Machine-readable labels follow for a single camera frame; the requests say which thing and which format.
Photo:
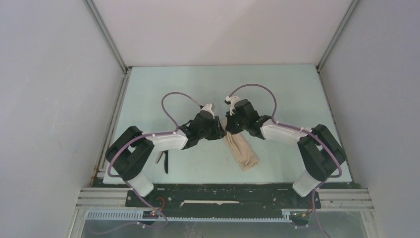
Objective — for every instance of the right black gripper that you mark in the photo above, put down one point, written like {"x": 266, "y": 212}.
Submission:
{"x": 230, "y": 126}

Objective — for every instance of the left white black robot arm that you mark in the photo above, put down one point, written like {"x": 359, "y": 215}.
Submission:
{"x": 131, "y": 150}

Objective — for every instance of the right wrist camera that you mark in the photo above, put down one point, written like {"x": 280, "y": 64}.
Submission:
{"x": 239, "y": 107}

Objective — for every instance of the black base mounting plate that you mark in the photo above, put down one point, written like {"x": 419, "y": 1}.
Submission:
{"x": 224, "y": 200}

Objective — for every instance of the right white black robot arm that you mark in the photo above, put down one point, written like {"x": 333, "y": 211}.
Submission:
{"x": 321, "y": 154}

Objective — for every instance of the black knife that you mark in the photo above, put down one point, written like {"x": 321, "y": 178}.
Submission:
{"x": 166, "y": 161}

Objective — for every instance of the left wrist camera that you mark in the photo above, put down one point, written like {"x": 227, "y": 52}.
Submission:
{"x": 207, "y": 111}

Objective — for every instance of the silver fork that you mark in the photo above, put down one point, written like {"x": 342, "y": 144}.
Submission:
{"x": 160, "y": 154}

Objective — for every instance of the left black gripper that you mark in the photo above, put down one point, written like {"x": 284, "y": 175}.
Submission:
{"x": 218, "y": 132}

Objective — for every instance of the beige cloth napkin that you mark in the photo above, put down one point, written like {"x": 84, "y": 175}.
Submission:
{"x": 241, "y": 150}

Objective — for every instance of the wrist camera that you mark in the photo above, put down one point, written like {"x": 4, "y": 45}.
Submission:
{"x": 207, "y": 111}
{"x": 239, "y": 107}

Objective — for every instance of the white slotted cable duct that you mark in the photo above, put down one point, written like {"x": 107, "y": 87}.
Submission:
{"x": 145, "y": 215}

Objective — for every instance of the aluminium frame rail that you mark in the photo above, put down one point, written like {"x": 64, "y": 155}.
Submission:
{"x": 352, "y": 200}

